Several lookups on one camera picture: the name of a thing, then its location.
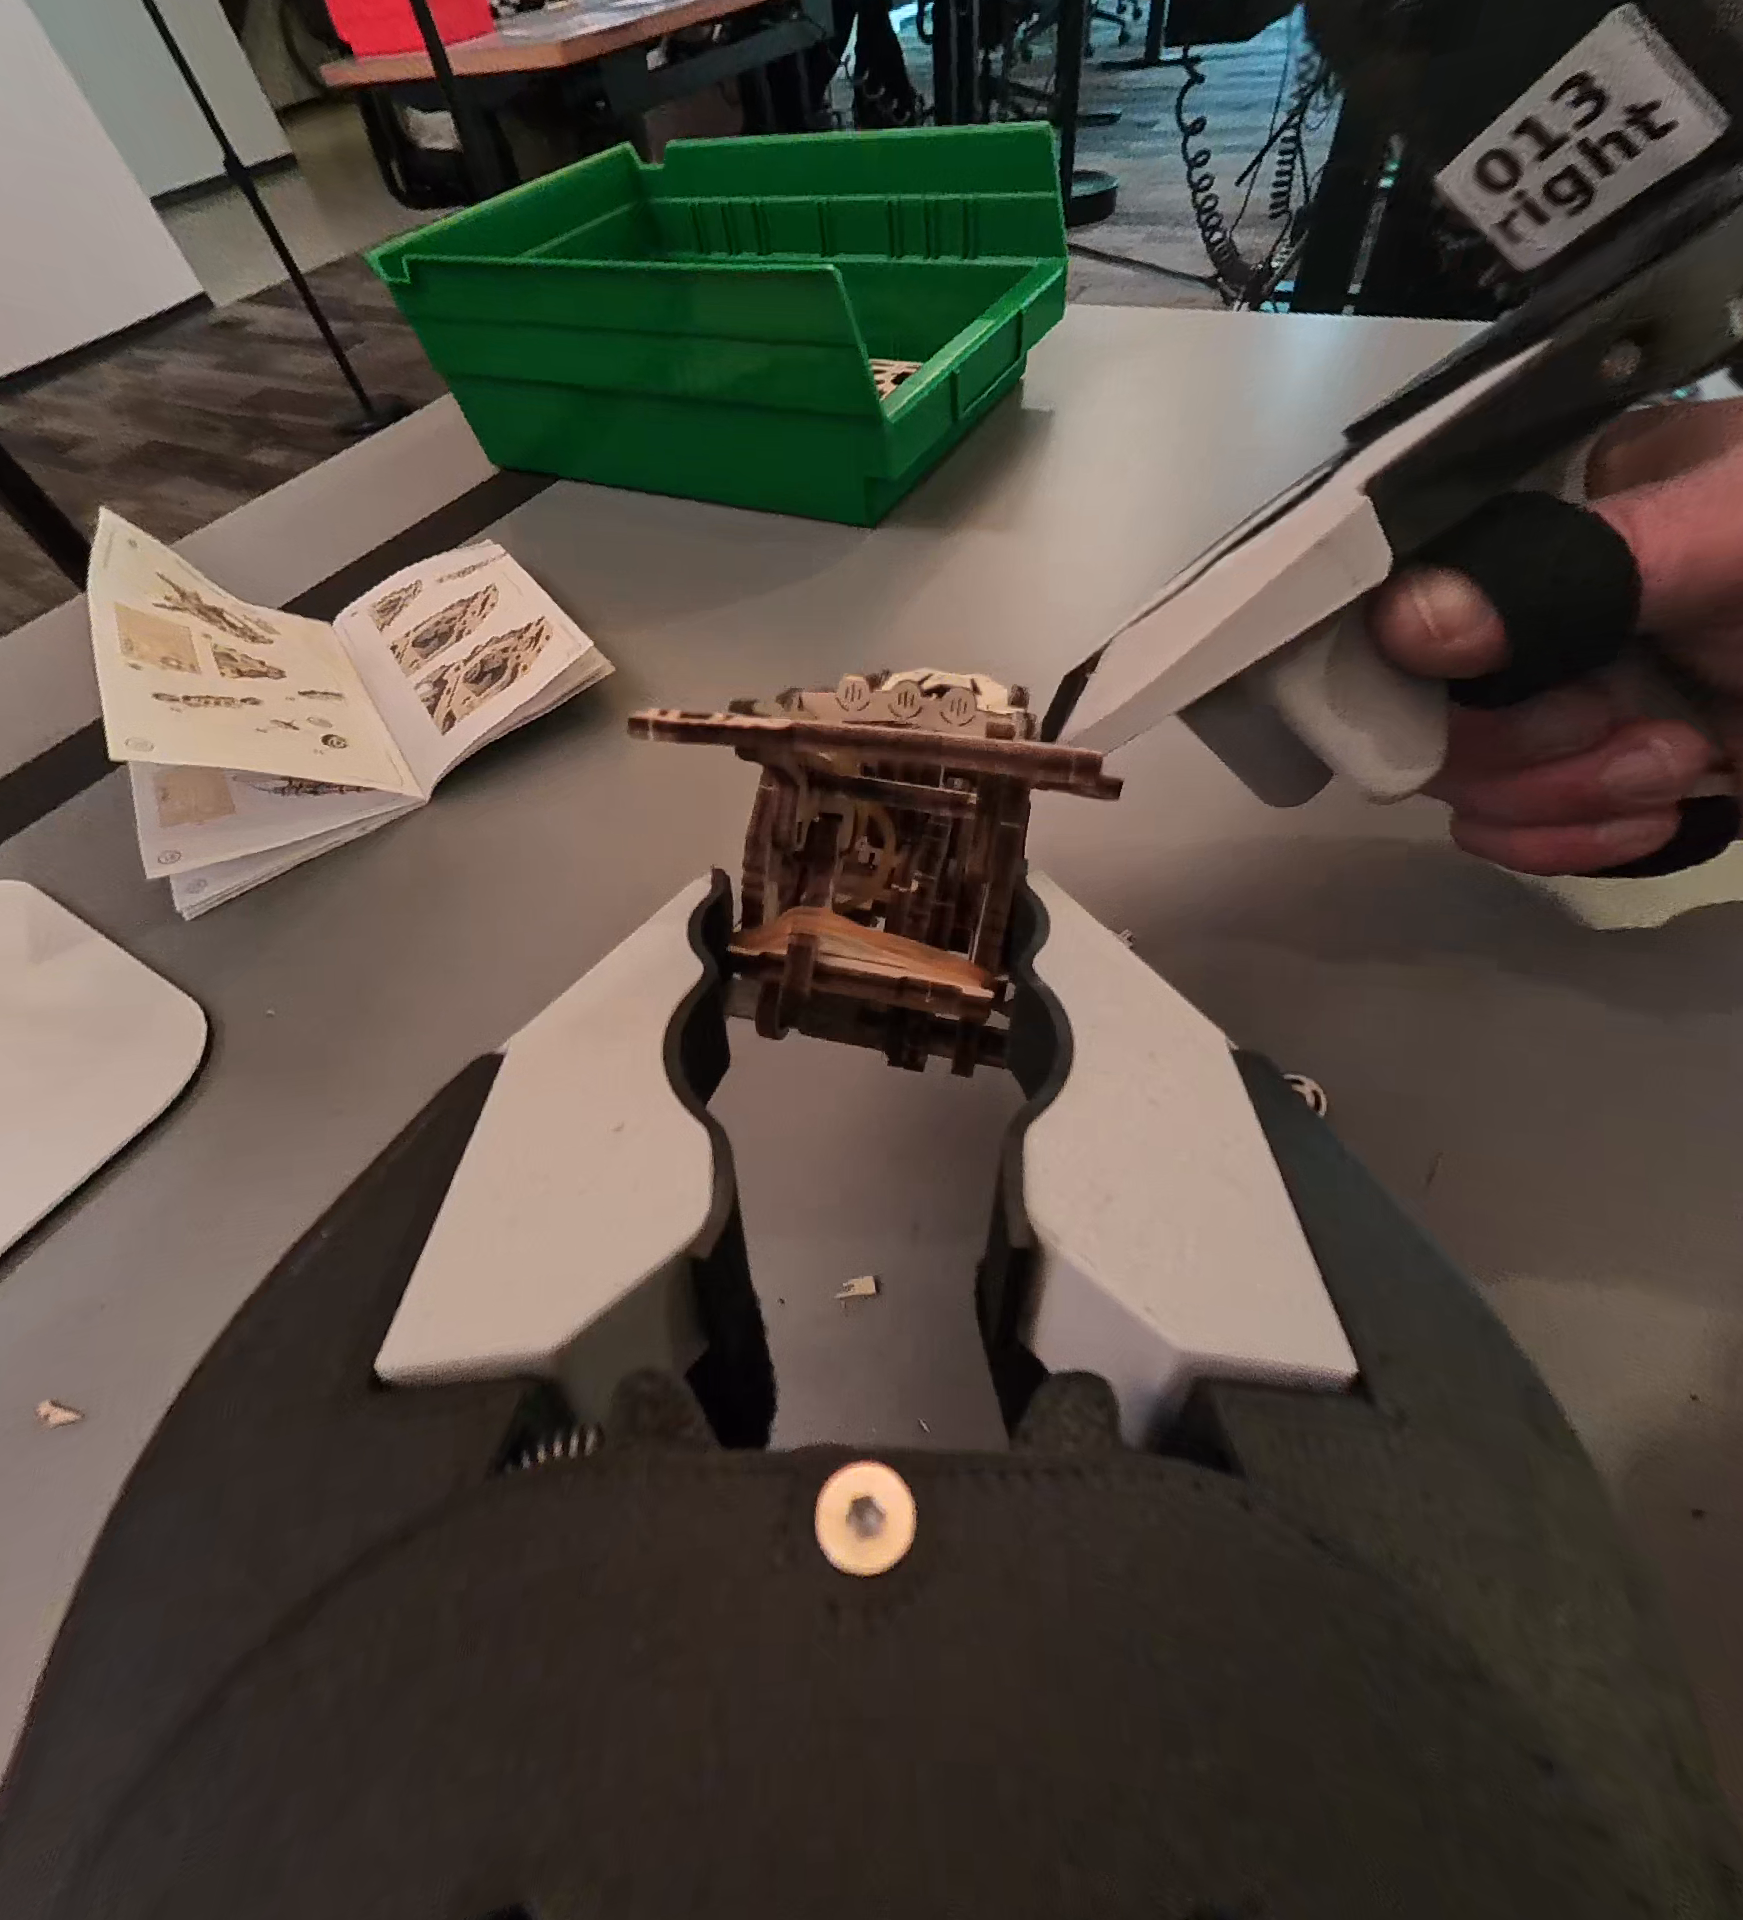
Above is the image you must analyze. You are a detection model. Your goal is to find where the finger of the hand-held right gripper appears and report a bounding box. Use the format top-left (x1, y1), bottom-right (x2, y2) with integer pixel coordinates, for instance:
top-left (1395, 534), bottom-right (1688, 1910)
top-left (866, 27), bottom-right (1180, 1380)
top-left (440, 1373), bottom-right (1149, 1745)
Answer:
top-left (1041, 338), bottom-right (1566, 752)

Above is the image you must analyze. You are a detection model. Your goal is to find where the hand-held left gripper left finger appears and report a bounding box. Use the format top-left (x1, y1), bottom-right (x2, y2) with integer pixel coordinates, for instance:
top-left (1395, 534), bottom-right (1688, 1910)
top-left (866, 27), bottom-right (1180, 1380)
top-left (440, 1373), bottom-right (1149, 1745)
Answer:
top-left (373, 875), bottom-right (781, 1452)

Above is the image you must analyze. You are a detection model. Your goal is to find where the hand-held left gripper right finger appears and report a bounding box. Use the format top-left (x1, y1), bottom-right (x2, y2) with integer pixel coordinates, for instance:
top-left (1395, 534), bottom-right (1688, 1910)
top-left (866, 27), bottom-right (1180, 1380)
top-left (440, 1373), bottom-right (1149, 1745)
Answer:
top-left (976, 875), bottom-right (1365, 1452)

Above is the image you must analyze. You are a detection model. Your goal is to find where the wooden mechanical model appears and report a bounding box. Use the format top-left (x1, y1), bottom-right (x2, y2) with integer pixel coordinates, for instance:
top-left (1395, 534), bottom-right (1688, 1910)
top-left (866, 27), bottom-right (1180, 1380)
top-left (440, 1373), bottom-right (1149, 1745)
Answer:
top-left (628, 673), bottom-right (1126, 1082)

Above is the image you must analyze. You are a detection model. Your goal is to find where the black pole with round base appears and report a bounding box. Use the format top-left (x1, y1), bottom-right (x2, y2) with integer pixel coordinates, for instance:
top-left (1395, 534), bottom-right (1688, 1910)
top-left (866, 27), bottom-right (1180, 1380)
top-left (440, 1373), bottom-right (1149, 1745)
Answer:
top-left (1044, 0), bottom-right (1125, 230)

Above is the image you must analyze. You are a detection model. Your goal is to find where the white tablet stand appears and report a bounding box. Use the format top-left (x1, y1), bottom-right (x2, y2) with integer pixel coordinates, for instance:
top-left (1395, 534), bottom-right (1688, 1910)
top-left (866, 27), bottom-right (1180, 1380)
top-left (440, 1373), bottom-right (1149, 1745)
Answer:
top-left (0, 881), bottom-right (211, 1339)

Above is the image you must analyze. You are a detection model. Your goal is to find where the open instruction booklet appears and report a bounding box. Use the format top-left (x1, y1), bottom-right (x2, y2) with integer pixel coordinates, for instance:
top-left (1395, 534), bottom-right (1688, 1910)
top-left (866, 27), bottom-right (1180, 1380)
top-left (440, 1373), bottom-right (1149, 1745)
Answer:
top-left (88, 506), bottom-right (614, 919)

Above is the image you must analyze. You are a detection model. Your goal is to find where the green plastic bin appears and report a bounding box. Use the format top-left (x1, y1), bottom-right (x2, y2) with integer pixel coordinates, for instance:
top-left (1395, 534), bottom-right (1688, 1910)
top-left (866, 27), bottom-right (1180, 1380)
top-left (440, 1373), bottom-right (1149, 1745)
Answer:
top-left (365, 122), bottom-right (1074, 527)

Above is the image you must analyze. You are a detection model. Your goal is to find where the brown-topped desk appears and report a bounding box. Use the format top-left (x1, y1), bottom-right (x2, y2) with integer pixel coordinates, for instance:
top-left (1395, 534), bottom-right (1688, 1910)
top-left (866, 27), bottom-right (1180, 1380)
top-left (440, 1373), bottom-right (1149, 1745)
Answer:
top-left (317, 0), bottom-right (813, 154)

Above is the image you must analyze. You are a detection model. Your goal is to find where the black stand pole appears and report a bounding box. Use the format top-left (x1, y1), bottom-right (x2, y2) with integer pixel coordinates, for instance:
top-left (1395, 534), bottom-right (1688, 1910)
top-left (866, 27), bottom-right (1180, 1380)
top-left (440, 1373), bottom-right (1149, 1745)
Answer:
top-left (136, 0), bottom-right (417, 438)

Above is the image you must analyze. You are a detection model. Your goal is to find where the coiled black cable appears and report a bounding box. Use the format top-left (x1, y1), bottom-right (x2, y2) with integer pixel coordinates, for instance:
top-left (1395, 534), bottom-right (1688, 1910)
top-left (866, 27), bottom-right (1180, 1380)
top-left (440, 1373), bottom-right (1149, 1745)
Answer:
top-left (1170, 42), bottom-right (1251, 305)

